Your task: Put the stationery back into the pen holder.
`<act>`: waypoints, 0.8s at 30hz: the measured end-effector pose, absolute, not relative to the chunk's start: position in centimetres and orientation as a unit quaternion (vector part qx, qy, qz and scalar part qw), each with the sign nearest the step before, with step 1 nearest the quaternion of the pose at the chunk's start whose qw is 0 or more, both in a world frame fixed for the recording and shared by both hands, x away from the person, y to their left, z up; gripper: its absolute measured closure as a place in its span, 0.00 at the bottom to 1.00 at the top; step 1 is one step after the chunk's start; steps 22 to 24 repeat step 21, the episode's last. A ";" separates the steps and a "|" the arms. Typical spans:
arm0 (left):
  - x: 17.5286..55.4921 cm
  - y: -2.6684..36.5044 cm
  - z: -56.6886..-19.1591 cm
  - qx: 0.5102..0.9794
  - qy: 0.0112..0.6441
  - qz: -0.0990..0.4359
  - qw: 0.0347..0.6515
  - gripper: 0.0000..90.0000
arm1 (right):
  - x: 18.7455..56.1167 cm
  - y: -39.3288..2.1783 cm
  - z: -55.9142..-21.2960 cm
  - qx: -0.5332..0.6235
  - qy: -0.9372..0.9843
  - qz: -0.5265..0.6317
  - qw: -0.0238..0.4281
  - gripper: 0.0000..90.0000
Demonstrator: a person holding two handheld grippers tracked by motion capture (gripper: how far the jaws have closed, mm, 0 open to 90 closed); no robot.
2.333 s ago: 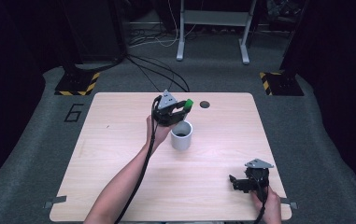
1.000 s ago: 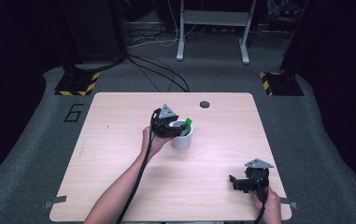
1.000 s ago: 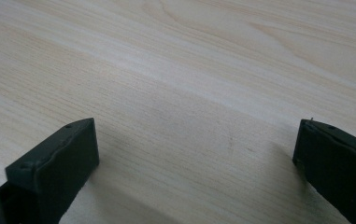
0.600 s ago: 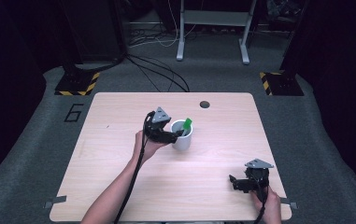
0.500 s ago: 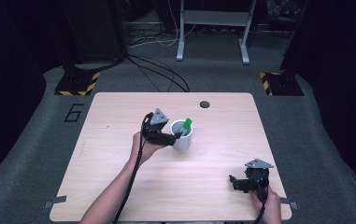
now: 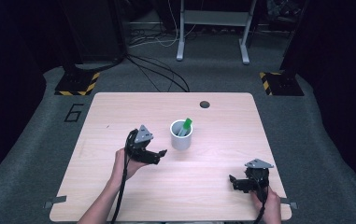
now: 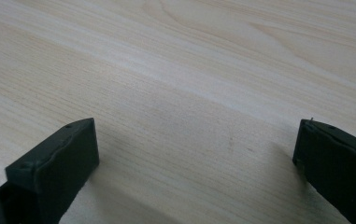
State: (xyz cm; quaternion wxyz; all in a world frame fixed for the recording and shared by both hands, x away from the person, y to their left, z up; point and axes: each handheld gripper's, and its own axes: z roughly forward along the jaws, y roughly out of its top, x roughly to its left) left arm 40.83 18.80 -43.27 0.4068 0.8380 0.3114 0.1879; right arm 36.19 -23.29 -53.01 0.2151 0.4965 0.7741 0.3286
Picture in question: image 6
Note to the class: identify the green capped marker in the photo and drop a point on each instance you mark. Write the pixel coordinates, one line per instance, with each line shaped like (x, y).
(186, 125)

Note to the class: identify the white metal desk frame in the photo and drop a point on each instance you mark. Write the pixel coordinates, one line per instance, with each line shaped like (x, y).
(213, 18)

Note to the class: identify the white cup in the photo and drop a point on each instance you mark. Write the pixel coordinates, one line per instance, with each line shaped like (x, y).
(181, 141)

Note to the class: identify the black stand with striped base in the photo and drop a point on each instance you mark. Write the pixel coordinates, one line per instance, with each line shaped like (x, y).
(283, 84)
(76, 83)

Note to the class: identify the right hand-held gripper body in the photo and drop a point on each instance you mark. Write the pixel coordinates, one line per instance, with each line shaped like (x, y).
(258, 175)

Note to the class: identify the person's right hand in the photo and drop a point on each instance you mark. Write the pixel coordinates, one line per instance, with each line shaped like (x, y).
(270, 205)

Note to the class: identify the dark cabinet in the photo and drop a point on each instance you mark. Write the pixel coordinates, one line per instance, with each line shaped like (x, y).
(97, 28)

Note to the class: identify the dark curtain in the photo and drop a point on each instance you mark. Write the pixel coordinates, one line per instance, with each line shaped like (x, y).
(340, 77)
(7, 77)

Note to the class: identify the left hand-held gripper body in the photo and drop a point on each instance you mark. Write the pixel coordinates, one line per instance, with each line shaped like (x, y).
(139, 146)

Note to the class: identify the dark equipment pile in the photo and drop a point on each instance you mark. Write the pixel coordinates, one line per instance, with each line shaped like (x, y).
(283, 8)

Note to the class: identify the person's left hand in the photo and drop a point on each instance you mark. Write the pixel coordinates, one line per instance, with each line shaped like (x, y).
(129, 168)

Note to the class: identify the grey metal table bracket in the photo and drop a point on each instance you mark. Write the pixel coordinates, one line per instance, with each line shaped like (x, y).
(291, 204)
(55, 201)

